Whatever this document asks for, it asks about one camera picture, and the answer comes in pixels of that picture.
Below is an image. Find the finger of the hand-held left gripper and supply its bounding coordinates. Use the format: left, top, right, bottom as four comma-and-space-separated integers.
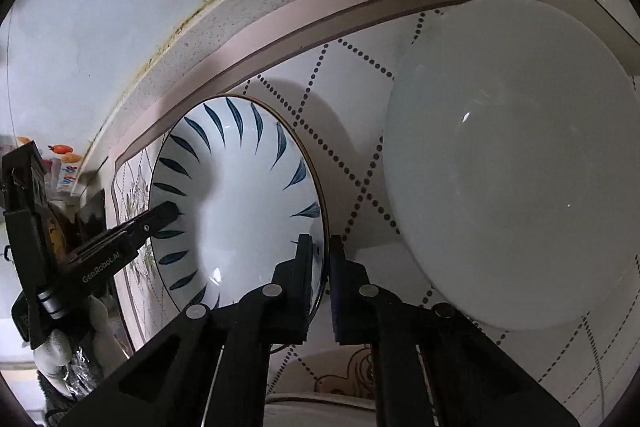
67, 227, 151, 265
102, 201, 184, 240

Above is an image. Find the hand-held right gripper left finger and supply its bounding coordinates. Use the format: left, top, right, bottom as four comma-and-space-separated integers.
45, 233, 315, 427

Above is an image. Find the plain white bowl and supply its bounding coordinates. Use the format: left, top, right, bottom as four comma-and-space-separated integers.
382, 0, 640, 333

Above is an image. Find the clear plastic bag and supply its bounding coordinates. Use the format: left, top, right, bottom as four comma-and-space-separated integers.
62, 342, 103, 400

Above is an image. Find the patterned tablecloth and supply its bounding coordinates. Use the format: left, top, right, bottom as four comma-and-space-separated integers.
107, 0, 640, 427

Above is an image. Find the blue leaf patterned bowl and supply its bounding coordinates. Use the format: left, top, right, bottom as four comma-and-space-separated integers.
149, 95, 330, 333

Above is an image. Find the person's left hand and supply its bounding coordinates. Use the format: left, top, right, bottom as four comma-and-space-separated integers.
34, 294, 123, 400

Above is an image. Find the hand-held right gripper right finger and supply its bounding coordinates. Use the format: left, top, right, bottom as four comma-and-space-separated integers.
329, 234, 582, 427

